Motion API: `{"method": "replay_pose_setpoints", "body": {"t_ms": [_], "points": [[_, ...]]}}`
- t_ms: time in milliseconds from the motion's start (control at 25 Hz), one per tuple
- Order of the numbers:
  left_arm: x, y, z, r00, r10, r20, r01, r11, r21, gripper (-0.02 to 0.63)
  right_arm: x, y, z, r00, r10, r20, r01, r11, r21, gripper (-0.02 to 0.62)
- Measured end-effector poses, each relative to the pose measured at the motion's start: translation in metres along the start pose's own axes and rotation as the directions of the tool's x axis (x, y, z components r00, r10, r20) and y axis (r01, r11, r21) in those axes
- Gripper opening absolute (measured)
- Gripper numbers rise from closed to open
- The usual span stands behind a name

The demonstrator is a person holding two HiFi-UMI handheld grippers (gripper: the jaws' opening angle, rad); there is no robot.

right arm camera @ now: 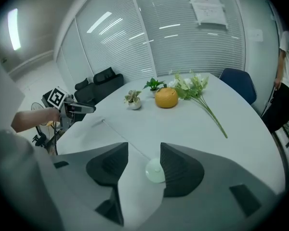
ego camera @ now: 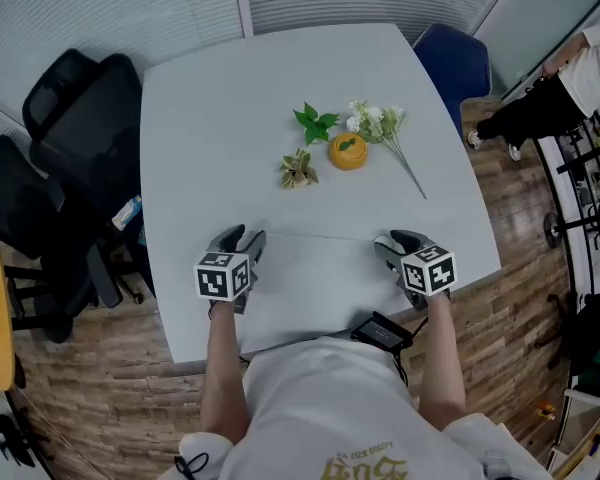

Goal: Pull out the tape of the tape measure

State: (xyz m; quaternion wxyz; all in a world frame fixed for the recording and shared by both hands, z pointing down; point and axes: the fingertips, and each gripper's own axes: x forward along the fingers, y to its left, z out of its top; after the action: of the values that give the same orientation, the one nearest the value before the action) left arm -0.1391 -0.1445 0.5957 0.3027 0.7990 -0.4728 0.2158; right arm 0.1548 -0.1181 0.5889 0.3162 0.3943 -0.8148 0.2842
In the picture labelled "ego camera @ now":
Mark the black tripod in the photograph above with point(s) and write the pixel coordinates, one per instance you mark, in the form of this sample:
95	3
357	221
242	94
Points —
5	440

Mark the small variegated potted plant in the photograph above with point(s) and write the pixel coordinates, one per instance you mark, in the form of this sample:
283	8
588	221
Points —
297	170

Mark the black mesh office chair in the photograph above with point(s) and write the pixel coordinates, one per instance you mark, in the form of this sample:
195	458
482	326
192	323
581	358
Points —
87	103
25	203

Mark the person's white t-shirt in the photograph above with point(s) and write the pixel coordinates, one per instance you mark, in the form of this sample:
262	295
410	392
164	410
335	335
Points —
320	408

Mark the black metal railing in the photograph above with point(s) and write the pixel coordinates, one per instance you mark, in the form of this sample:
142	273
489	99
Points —
580	162

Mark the black weight plate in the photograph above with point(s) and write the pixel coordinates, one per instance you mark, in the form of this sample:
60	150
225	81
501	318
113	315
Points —
552	230

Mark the blue chair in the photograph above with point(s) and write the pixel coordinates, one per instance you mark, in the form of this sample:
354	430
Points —
452	63

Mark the small green potted plant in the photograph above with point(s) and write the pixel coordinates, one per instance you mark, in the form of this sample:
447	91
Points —
314	123

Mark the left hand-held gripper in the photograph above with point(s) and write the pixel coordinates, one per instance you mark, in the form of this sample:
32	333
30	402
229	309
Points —
220	278

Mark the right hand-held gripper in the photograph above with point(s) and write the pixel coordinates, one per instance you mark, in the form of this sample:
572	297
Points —
430	273

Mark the blue patterned pack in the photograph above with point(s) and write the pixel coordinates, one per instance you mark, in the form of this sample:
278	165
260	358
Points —
142	235

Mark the person's left forearm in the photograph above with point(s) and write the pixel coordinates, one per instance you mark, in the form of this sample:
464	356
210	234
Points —
222	368

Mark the white wooden crate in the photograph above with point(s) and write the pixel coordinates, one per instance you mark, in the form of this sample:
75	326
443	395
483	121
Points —
580	428

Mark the black flat device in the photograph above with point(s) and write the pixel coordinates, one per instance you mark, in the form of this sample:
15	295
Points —
380	332

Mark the person's right forearm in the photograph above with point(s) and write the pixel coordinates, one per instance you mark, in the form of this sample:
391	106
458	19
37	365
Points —
440	363

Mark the orange round pot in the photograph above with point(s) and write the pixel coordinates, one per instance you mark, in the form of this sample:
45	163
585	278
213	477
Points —
347	157

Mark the black coat rack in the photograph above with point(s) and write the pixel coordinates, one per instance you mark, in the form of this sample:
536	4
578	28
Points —
562	313

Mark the black hanging garment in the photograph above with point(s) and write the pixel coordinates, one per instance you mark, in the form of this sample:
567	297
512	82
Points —
597	323

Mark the small orange object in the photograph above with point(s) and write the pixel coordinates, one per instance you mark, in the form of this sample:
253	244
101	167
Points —
546	410

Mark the white artificial flower bouquet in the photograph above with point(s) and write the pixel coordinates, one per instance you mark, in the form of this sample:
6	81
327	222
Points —
380	123

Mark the blue white tissue pack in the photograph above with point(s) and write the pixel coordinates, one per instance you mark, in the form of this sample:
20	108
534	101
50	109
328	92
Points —
126	214

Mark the frosted glass door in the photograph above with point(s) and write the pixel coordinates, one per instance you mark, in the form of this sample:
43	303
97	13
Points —
530	28

